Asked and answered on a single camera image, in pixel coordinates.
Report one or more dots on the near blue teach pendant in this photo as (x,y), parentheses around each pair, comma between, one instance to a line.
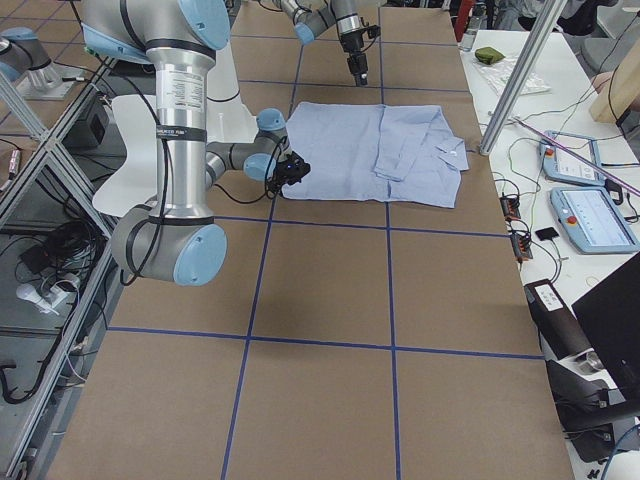
(592,221)

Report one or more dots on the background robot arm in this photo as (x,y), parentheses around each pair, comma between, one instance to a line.
(24,59)

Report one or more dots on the small black pad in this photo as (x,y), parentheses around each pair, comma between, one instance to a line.
(547,234)

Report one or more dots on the purple rod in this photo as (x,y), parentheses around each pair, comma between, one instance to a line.
(550,141)

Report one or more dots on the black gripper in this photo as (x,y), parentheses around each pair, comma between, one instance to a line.
(278,183)
(351,43)

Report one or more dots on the orange connector board near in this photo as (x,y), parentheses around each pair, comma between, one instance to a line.
(521,244)

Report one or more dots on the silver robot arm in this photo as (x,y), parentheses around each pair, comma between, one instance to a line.
(177,239)
(311,22)

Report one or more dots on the aluminium frame post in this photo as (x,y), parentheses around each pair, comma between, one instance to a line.
(527,59)

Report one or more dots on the black labelled box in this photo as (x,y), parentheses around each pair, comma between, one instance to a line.
(554,319)

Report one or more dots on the green cloth pouch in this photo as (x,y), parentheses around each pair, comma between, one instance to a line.
(488,55)

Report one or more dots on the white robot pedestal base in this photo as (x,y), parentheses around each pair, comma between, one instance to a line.
(220,110)

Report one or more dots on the white power strip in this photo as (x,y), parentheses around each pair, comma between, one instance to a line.
(49,301)

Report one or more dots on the clear water bottle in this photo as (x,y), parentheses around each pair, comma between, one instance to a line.
(470,33)

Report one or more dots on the black monitor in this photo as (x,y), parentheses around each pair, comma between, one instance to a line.
(608,314)

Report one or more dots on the orange connector board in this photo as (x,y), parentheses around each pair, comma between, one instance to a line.
(510,207)
(521,244)

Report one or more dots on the orange connector board far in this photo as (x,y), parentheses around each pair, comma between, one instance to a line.
(510,207)

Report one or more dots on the blue striped button shirt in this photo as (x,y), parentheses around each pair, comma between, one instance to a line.
(377,152)

